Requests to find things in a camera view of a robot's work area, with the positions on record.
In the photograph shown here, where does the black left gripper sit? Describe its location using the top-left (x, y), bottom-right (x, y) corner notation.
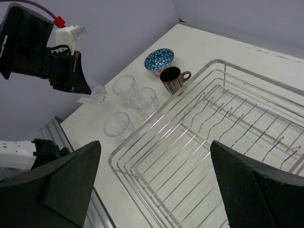
top-left (46, 45), bottom-right (92, 95)

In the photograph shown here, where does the clear glass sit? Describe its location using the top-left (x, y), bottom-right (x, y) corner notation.
top-left (112, 75), bottom-right (138, 105)
top-left (104, 112), bottom-right (135, 143)
top-left (76, 82), bottom-right (107, 105)
top-left (130, 87), bottom-right (160, 120)

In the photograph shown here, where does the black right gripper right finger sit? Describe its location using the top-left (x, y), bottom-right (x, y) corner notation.
top-left (210, 141), bottom-right (304, 228)

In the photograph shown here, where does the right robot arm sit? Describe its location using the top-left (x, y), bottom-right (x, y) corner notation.
top-left (0, 139), bottom-right (304, 228)

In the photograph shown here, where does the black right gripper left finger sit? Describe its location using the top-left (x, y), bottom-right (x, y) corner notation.
top-left (0, 141), bottom-right (101, 228)

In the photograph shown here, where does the metal wire dish rack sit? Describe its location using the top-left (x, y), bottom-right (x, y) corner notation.
top-left (108, 59), bottom-right (304, 228)

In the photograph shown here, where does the brown striped mug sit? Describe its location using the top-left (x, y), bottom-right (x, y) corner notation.
top-left (160, 66), bottom-right (192, 95)

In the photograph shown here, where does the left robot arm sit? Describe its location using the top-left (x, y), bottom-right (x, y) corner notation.
top-left (0, 0), bottom-right (91, 95)

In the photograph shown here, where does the blue patterned bowl red outside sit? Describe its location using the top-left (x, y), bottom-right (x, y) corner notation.
top-left (144, 48), bottom-right (175, 77)

